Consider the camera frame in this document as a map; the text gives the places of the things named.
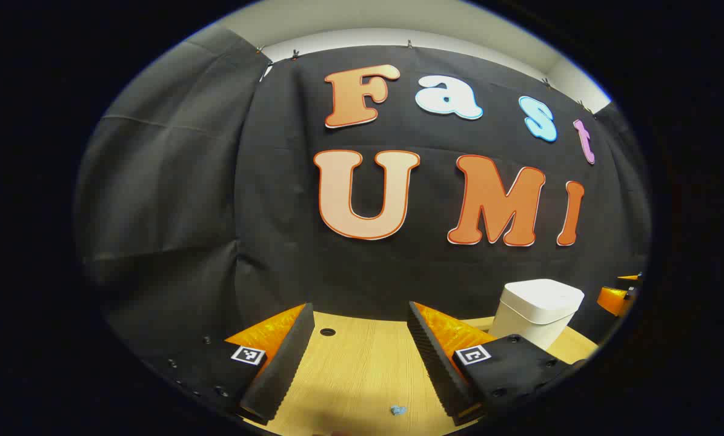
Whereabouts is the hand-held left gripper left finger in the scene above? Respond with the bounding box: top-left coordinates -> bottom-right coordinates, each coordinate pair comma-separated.
156,303 -> 315,423

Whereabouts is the white desktop garbage bin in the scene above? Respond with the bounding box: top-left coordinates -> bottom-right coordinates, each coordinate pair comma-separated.
488,279 -> 585,352

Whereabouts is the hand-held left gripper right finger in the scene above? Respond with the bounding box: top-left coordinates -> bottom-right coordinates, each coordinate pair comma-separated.
407,301 -> 580,426

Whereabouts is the black backdrop cloth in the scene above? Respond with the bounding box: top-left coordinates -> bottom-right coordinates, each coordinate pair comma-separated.
74,27 -> 652,388

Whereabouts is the wooden desktop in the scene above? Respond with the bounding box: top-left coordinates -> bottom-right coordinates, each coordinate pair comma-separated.
241,312 -> 599,436

